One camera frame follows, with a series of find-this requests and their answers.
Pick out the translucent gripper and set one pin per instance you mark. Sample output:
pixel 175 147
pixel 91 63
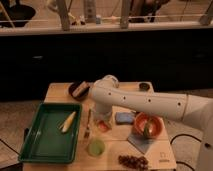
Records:
pixel 101 114

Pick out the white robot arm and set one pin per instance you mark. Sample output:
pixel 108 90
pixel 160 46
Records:
pixel 191 110

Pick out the green plastic cup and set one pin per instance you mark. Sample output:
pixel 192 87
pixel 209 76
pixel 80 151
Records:
pixel 96 147

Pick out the blue sponge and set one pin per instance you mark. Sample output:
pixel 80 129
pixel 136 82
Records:
pixel 124 118

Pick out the metal fork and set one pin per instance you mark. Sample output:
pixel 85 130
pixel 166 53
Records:
pixel 87 130

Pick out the green vegetable in bowl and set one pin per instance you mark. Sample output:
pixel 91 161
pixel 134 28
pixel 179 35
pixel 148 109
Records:
pixel 146 131

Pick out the grey blue cloth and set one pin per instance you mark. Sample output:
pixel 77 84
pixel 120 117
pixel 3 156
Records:
pixel 139 142

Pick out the red bowl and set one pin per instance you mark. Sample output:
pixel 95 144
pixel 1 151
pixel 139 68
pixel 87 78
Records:
pixel 155 127

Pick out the green plastic tray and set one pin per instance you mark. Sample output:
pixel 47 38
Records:
pixel 45 141

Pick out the bunch of dark grapes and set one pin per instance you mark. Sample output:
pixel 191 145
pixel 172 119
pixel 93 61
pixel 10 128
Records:
pixel 133 162

